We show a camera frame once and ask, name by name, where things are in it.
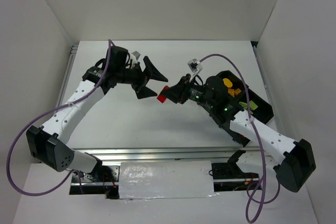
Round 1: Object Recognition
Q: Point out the aluminium table edge rail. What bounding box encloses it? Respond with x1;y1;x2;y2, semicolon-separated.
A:
77;147;240;164

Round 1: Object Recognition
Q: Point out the light green curved 2x2 brick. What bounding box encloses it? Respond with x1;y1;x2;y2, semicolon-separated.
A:
239;102;248;110

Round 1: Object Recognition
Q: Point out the red rectangular lego brick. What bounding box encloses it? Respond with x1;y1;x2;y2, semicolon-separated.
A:
157;86;170;103

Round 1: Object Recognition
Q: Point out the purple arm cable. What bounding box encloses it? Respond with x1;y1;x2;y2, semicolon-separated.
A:
199;54;281;223
6;39;116;196

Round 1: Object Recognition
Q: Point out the black four-compartment tray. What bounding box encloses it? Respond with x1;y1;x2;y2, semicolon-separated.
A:
207;70;274;148

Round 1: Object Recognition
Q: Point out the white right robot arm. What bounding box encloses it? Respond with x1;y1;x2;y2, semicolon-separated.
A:
157;74;316;193

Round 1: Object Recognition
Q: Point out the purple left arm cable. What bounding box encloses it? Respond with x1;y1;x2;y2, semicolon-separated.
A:
6;39;116;196

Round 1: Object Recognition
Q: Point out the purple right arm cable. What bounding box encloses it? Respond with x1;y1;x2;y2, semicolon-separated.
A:
199;54;281;223

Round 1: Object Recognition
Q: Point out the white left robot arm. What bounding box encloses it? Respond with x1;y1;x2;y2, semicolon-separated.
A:
26;46;168;180

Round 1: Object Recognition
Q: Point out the orange 2x4 brick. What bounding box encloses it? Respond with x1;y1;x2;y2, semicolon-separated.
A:
228;89;236;97

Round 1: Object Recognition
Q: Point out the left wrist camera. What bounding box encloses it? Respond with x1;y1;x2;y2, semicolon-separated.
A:
130;51;141;65

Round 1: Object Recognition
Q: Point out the silver foil covered plate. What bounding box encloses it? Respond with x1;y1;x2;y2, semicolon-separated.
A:
119;161;215;199

